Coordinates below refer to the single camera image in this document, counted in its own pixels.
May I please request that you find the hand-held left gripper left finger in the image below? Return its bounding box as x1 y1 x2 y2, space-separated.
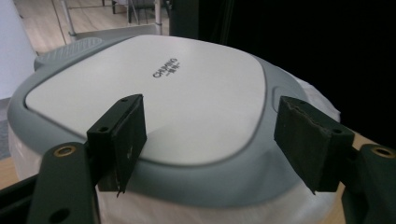
86 93 148 198

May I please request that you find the black curtain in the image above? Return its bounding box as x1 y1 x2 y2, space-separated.
168 0 396 150

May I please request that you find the white wall panel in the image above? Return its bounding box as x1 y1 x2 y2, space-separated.
0 0 37 100

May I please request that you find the white-legged desk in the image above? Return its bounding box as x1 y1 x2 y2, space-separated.
60 0 165 37

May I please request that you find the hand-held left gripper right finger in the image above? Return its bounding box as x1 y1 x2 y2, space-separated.
273 95 356 195

